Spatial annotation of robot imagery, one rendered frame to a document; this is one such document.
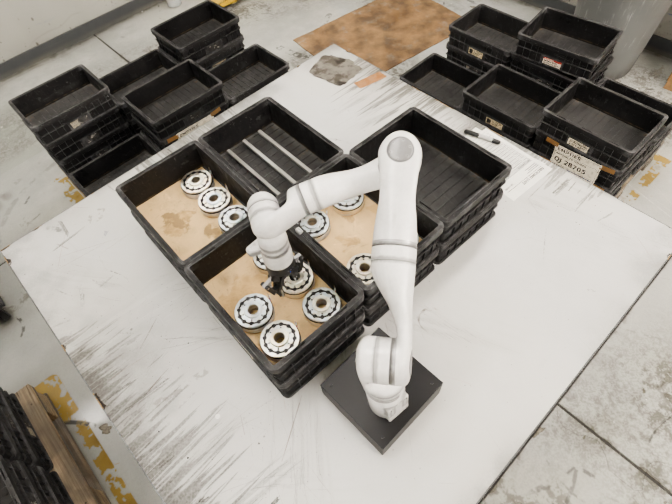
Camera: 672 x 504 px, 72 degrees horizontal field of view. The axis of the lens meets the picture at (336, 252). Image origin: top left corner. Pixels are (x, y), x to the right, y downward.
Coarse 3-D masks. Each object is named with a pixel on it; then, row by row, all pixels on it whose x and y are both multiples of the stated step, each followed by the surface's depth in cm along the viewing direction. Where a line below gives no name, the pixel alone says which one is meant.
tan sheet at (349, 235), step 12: (372, 204) 144; (336, 216) 142; (348, 216) 142; (360, 216) 142; (372, 216) 141; (336, 228) 140; (348, 228) 140; (360, 228) 139; (372, 228) 139; (324, 240) 138; (336, 240) 137; (348, 240) 137; (360, 240) 137; (372, 240) 136; (420, 240) 135; (336, 252) 135; (348, 252) 135; (360, 252) 134
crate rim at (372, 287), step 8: (336, 160) 142; (352, 160) 141; (328, 168) 140; (312, 176) 139; (280, 200) 134; (416, 208) 129; (432, 216) 127; (296, 224) 129; (440, 224) 126; (304, 232) 127; (432, 232) 124; (440, 232) 126; (312, 240) 126; (432, 240) 125; (320, 248) 124; (424, 248) 125; (328, 256) 122; (336, 264) 121; (344, 272) 119; (360, 280) 118; (368, 288) 116; (376, 288) 118
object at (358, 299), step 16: (224, 240) 128; (304, 240) 126; (320, 256) 123; (192, 272) 123; (336, 272) 120; (352, 288) 117; (352, 304) 114; (336, 320) 112; (240, 336) 111; (320, 336) 112; (256, 352) 109; (272, 368) 106
